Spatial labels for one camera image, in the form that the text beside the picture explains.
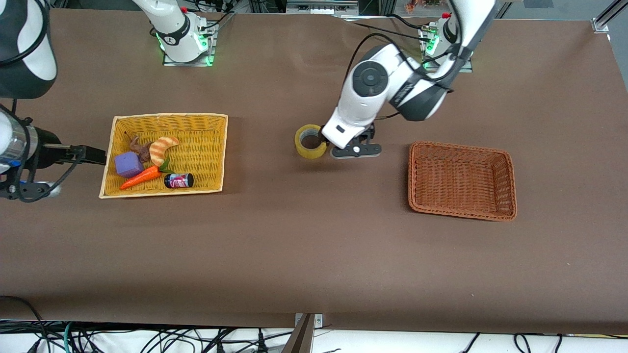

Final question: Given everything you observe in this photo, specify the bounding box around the clear yellowish tape roll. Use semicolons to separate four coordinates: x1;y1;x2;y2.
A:
294;124;328;160

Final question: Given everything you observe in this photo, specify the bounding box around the purple foam cube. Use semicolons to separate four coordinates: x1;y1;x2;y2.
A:
114;151;145;178

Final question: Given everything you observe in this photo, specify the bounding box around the orange toy carrot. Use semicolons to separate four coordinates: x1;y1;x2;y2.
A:
120;159;172;190

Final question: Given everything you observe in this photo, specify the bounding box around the brown toy root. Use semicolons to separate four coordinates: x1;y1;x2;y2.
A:
124;131;153;163

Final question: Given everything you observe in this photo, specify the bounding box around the striped toy croissant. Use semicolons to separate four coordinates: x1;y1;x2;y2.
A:
149;136;180;167

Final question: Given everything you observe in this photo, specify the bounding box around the small dark can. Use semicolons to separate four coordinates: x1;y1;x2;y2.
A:
164;173;195;189

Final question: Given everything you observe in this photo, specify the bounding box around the yellow wicker basket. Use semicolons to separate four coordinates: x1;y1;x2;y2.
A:
99;113;229;199

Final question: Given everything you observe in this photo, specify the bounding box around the grey equipment box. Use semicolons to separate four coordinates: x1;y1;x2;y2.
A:
286;0;359;15

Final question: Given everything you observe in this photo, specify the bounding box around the brown wicker basket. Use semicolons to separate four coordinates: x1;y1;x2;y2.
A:
408;141;518;222

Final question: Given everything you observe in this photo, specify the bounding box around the grey diagonal beam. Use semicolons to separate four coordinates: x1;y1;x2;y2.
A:
282;314;315;353

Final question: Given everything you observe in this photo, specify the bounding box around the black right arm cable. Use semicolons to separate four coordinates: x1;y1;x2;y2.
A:
10;101;83;202

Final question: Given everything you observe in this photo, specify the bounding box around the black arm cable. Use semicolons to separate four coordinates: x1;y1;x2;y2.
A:
10;101;83;202
343;32;459;121

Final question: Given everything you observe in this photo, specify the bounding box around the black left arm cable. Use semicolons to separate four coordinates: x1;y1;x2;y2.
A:
343;32;459;121

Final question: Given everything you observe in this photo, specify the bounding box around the black cable on table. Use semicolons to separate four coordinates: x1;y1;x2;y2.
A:
343;14;433;41

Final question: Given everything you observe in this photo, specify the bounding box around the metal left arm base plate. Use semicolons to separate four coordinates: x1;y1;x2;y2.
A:
419;25;474;73

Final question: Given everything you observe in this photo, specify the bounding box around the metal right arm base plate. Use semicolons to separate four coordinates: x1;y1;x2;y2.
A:
162;22;217;67

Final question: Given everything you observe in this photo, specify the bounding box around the black looped floor cable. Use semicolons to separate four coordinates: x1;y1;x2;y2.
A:
0;295;47;353

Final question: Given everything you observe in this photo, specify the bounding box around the metal table edge bracket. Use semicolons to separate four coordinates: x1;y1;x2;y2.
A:
294;313;324;328

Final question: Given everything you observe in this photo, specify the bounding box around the black cable bundle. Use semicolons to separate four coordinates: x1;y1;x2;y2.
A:
29;321;295;353

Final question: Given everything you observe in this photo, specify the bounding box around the aluminium frame rail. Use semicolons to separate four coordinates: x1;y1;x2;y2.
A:
591;0;628;34

